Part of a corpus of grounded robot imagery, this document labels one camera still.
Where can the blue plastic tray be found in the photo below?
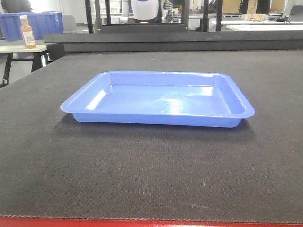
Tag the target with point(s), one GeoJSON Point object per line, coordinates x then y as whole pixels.
{"type": "Point", "coordinates": [156, 97]}

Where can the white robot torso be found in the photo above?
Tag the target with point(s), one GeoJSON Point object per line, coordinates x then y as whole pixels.
{"type": "Point", "coordinates": [145, 9]}

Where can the dark grey table mat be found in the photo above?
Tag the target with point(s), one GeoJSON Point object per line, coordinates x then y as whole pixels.
{"type": "Point", "coordinates": [53, 166]}

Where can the cardboard box in background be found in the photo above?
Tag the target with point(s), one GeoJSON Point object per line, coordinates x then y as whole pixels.
{"type": "Point", "coordinates": [254, 17]}

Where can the blue crate in background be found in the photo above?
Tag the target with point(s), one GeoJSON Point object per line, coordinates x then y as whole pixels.
{"type": "Point", "coordinates": [42, 23]}

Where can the orange juice bottle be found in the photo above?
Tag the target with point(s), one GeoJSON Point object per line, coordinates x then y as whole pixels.
{"type": "Point", "coordinates": [27, 33]}

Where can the white side table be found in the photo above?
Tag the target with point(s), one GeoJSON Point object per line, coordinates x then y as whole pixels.
{"type": "Point", "coordinates": [38, 52]}

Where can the black foam board stack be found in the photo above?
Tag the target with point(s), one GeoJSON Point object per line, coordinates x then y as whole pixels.
{"type": "Point", "coordinates": [173, 41]}

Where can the black metal frame rack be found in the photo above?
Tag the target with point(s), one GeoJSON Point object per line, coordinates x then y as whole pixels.
{"type": "Point", "coordinates": [163, 23]}

